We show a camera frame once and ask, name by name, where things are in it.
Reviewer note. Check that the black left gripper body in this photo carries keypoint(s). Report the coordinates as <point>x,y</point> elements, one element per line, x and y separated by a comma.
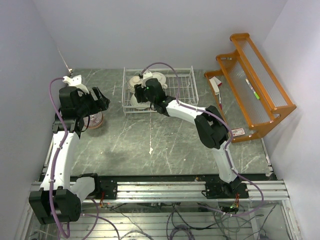
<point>88,105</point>

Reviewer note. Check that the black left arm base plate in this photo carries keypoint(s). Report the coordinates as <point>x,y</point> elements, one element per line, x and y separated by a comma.
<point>106,188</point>

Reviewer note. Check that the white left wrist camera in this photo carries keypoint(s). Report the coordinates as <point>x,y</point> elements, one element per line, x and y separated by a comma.
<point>76,81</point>

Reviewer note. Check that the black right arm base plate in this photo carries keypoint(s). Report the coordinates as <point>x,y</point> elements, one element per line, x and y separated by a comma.
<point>223,190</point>

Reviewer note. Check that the orange wooden shelf rack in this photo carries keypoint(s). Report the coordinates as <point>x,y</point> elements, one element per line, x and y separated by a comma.
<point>246,62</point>

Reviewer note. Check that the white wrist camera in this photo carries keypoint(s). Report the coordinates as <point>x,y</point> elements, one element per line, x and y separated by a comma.
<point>76,81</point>
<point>144,77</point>

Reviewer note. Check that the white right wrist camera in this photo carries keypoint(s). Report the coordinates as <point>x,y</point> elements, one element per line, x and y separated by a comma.
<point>144,77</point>

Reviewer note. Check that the marker pen on shelf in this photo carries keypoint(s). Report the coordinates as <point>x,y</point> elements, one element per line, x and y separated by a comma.
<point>252,89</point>

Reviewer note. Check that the brown patterned bowl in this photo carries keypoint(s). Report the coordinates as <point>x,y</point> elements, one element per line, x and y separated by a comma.
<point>135,80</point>

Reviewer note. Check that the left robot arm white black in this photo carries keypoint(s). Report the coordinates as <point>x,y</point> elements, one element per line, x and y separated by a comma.
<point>57,198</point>

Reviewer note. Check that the cream two-handled soup bowl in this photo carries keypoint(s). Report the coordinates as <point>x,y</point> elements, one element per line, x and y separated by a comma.
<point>161,79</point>

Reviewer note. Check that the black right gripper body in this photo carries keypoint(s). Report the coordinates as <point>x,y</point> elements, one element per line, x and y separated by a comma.
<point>143,95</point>

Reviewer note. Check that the pale green bowl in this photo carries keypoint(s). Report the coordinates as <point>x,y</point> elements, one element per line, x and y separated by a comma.
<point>138,105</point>

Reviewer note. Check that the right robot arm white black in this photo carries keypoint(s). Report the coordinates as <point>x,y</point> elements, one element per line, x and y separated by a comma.
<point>213,132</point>

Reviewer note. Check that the aluminium mounting rail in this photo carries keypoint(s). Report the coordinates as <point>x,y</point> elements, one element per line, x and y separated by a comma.
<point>192,191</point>

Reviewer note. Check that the white red eraser block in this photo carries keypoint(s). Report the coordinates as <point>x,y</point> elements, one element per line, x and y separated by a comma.
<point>215,84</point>

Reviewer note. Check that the grey striped bowl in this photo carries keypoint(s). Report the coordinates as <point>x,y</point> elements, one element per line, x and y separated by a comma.
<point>93,118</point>

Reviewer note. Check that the white bowl red pattern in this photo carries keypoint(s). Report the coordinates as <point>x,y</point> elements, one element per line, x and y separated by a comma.
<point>95,125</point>

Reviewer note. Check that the red pen on table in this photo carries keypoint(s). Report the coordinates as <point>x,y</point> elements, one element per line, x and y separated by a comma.
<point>220,101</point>

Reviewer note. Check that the white wire dish rack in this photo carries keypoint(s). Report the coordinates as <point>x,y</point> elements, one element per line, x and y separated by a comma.
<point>182,81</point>

